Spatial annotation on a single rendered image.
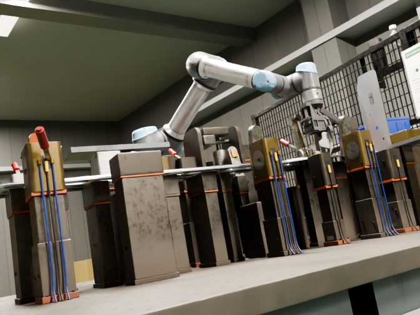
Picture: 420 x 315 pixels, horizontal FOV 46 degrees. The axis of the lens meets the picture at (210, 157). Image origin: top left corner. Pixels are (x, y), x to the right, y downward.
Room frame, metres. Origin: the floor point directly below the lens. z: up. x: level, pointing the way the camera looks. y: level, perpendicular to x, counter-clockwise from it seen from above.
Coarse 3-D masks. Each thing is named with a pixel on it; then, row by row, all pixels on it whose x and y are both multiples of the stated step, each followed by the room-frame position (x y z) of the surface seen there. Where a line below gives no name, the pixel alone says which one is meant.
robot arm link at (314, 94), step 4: (304, 92) 1.80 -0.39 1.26; (308, 92) 1.79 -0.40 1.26; (312, 92) 1.79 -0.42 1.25; (316, 92) 1.79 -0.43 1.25; (320, 92) 1.80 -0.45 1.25; (304, 96) 1.80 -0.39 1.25; (308, 96) 1.79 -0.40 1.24; (312, 96) 1.79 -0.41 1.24; (316, 96) 1.79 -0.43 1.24; (320, 96) 1.80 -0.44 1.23; (304, 100) 1.81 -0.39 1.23; (308, 100) 1.79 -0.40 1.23; (312, 100) 1.79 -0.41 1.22
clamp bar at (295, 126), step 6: (288, 120) 1.97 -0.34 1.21; (294, 120) 1.96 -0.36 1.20; (294, 126) 1.96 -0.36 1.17; (300, 126) 1.97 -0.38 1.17; (294, 132) 1.95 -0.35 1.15; (300, 132) 1.97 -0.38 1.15; (294, 138) 1.96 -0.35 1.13; (300, 138) 1.97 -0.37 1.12; (300, 144) 1.95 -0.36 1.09; (306, 150) 1.95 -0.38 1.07
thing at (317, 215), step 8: (296, 168) 1.77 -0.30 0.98; (304, 168) 1.74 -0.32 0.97; (296, 176) 1.78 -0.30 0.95; (304, 176) 1.74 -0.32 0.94; (304, 184) 1.75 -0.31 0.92; (312, 184) 1.76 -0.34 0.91; (304, 192) 1.76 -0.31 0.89; (312, 192) 1.75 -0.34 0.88; (304, 200) 1.77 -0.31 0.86; (312, 200) 1.75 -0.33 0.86; (304, 208) 1.78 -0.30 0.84; (312, 208) 1.75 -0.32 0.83; (312, 216) 1.75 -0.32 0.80; (320, 216) 1.76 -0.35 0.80; (312, 224) 1.75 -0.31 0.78; (320, 224) 1.76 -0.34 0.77; (312, 232) 1.76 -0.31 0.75; (320, 232) 1.75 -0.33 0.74; (312, 240) 1.77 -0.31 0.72; (320, 240) 1.75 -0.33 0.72
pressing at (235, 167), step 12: (336, 156) 1.69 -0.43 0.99; (192, 168) 1.46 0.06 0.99; (204, 168) 1.47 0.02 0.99; (216, 168) 1.49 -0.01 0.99; (228, 168) 1.61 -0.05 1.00; (240, 168) 1.68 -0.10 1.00; (288, 168) 1.87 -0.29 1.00; (72, 180) 1.29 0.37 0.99; (84, 180) 1.37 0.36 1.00; (96, 180) 1.40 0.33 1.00; (108, 180) 1.44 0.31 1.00; (180, 180) 1.64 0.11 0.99; (0, 192) 1.34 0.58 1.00
